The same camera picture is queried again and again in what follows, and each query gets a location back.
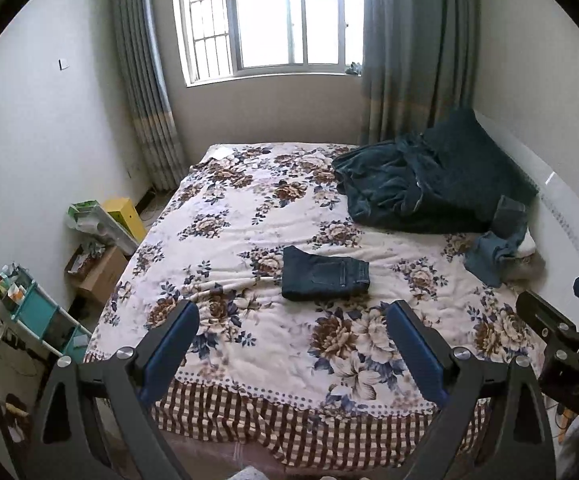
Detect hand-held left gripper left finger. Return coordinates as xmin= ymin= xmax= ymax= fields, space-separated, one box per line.
xmin=17 ymin=300 xmax=201 ymax=480

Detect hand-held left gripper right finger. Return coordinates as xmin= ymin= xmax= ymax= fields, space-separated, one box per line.
xmin=384 ymin=300 xmax=557 ymax=480

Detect dark blue denim pants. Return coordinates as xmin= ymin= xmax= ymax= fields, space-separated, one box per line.
xmin=282 ymin=246 xmax=371 ymax=303

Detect light blue jeans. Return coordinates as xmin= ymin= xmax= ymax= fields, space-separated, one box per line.
xmin=464 ymin=195 xmax=529 ymax=288

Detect brown cardboard box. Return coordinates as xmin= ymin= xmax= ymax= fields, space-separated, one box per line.
xmin=64 ymin=244 xmax=130 ymax=304

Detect white headboard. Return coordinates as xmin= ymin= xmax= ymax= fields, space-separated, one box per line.
xmin=473 ymin=109 xmax=579 ymax=291

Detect teal storage cart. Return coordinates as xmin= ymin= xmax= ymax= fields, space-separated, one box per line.
xmin=0 ymin=262 xmax=93 ymax=362

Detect yellow box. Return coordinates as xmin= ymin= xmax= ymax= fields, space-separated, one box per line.
xmin=100 ymin=197 xmax=148 ymax=244

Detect green and white box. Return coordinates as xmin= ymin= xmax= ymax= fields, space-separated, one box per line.
xmin=66 ymin=201 xmax=140 ymax=257

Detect dark green blanket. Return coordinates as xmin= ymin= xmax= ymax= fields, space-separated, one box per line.
xmin=332 ymin=107 xmax=540 ymax=235

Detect floral plush blanket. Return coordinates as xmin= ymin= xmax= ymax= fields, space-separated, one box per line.
xmin=84 ymin=142 xmax=550 ymax=471

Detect grey striped curtain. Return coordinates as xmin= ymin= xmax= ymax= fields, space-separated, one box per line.
xmin=358 ymin=0 xmax=478 ymax=147
xmin=111 ymin=0 xmax=188 ymax=192

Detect window with white frame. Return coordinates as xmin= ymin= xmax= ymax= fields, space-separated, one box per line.
xmin=171 ymin=0 xmax=369 ymax=87

